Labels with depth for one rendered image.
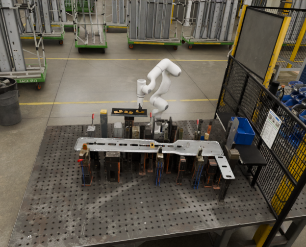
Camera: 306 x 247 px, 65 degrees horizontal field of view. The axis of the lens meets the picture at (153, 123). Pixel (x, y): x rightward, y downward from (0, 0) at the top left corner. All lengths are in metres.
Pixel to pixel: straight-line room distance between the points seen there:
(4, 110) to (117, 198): 2.89
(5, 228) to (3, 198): 0.43
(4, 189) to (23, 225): 1.41
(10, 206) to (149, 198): 1.75
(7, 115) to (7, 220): 1.97
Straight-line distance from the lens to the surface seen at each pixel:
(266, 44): 4.30
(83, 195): 2.26
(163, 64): 2.43
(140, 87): 2.30
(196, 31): 9.83
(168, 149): 2.25
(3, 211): 3.31
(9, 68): 6.17
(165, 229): 2.05
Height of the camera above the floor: 2.39
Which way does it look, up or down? 32 degrees down
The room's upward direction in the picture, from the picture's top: 5 degrees clockwise
